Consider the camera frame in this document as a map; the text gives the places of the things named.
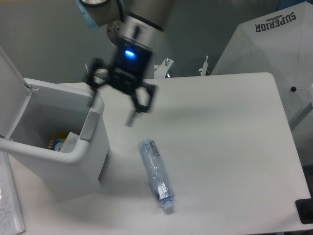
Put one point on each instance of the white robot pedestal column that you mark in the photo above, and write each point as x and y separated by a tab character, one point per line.
113	31

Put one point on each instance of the white Superior umbrella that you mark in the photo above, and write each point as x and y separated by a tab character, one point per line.
280	43

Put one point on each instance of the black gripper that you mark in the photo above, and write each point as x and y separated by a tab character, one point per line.
125	74

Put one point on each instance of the black device at table edge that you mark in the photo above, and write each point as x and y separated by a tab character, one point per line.
305	210

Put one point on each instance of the white plastic bag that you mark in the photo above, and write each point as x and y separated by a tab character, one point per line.
70	143

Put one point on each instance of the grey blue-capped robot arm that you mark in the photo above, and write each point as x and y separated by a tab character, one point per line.
143	23

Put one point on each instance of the white trash can lid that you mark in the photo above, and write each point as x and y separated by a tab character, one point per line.
18	107

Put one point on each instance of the blue yellow snack package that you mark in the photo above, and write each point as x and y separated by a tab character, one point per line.
57	141

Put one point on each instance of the white trash can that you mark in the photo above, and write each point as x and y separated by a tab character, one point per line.
52	131

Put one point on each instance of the white metal base frame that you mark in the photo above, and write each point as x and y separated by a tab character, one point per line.
163	70

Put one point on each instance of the clear plastic water bottle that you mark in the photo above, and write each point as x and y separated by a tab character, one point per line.
157	175

